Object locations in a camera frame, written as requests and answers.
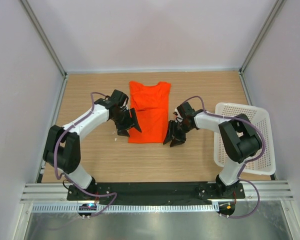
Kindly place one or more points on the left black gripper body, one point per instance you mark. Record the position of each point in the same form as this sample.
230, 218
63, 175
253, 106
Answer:
122, 120

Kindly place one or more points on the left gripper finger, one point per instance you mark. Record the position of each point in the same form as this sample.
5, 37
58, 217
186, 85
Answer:
134, 120
122, 131

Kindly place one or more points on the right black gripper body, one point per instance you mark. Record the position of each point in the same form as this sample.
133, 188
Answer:
185, 127

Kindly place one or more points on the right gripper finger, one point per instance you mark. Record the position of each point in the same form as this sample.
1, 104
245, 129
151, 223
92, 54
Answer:
170, 132
177, 142

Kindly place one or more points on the orange t shirt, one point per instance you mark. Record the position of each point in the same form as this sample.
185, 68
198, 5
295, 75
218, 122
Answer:
151, 104

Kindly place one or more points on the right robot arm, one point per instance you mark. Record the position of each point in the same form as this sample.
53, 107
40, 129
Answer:
242, 141

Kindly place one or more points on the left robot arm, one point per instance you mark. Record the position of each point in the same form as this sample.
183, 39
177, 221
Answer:
62, 149

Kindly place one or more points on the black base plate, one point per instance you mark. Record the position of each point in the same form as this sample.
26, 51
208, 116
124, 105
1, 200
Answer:
166, 193

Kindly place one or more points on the slotted cable duct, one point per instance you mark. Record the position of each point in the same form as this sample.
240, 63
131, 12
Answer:
90, 208

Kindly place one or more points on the aluminium rail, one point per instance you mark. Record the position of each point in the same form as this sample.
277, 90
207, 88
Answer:
269, 190

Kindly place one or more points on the left aluminium frame post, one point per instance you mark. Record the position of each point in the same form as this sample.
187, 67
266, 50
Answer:
42, 35

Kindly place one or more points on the aluminium frame post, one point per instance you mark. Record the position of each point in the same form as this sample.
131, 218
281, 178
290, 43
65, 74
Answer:
266, 26
42, 35

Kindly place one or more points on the right aluminium frame post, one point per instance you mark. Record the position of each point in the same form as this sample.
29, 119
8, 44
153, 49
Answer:
266, 26

